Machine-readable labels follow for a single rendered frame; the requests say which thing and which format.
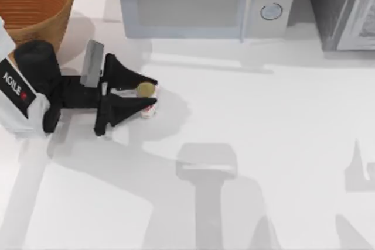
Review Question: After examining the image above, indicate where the grey cabinet with dark inside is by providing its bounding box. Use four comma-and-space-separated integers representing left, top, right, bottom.
302, 0, 375, 52

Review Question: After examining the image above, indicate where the pale microwave door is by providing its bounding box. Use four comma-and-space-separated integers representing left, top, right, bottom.
114, 0, 253, 40

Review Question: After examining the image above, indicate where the pale microwave oven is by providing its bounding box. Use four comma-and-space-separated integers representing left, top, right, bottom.
113, 0, 302, 43

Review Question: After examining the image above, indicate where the pale microwave door handle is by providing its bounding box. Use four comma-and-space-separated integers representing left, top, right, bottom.
240, 0, 255, 43

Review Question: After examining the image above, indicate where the round microwave knob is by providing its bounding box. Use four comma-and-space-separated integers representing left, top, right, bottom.
260, 2, 284, 22

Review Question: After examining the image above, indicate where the brown woven basket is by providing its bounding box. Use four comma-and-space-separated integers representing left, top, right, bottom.
0, 0, 75, 63

